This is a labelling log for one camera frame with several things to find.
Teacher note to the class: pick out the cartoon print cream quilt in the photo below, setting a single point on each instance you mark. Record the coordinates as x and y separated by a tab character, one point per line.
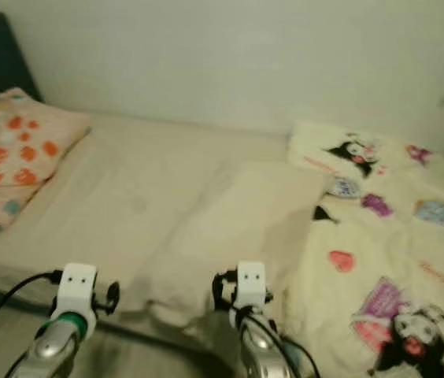
371	236

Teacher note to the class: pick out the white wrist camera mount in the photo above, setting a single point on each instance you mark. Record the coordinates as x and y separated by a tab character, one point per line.
249	282
77	285

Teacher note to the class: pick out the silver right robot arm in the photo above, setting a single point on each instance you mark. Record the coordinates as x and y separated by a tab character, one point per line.
261	350

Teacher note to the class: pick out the bed with cream sheet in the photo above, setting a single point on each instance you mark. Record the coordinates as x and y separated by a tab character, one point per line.
135	181

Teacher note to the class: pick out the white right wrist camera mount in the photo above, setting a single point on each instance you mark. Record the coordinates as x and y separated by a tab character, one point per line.
249	282

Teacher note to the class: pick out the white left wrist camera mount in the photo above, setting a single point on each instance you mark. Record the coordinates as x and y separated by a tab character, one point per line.
77	285

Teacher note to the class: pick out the pink pillow with orange flowers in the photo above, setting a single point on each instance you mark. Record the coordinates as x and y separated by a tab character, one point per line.
17	165

